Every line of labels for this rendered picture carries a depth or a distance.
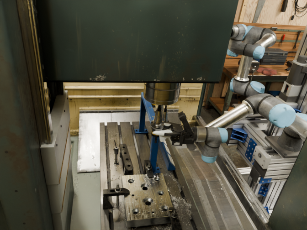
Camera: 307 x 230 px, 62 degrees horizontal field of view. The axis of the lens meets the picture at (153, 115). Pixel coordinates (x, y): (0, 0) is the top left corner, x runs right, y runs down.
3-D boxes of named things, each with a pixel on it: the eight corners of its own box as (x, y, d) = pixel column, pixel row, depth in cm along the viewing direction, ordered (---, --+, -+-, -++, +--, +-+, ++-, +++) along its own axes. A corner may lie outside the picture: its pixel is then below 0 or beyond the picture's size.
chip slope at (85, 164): (175, 132, 250) (178, 108, 237) (199, 184, 190) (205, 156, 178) (81, 135, 232) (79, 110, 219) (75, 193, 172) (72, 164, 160)
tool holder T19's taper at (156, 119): (152, 120, 121) (154, 107, 118) (161, 120, 122) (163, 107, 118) (153, 124, 118) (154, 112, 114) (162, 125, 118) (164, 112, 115)
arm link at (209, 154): (208, 150, 140) (212, 133, 134) (218, 163, 130) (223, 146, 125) (195, 152, 137) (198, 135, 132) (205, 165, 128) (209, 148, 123)
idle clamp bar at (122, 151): (126, 151, 172) (126, 143, 169) (134, 178, 151) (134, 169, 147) (119, 152, 171) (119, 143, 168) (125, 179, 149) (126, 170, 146)
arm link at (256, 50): (278, 45, 188) (258, 64, 154) (263, 42, 193) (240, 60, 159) (283, 29, 182) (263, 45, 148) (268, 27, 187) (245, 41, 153)
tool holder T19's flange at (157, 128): (150, 123, 123) (150, 118, 122) (163, 123, 124) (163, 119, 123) (150, 130, 118) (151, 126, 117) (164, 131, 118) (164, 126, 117)
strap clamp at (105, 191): (128, 202, 135) (129, 181, 127) (129, 207, 132) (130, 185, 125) (103, 204, 132) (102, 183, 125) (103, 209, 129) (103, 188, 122)
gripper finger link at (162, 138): (153, 144, 119) (171, 142, 121) (154, 133, 116) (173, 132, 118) (151, 140, 121) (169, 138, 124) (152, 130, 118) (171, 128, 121)
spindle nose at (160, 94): (141, 89, 119) (143, 65, 113) (174, 90, 121) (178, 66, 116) (144, 105, 105) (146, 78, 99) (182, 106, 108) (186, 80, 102)
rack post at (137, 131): (147, 129, 198) (150, 95, 183) (148, 133, 193) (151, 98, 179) (134, 130, 196) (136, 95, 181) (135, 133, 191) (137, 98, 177)
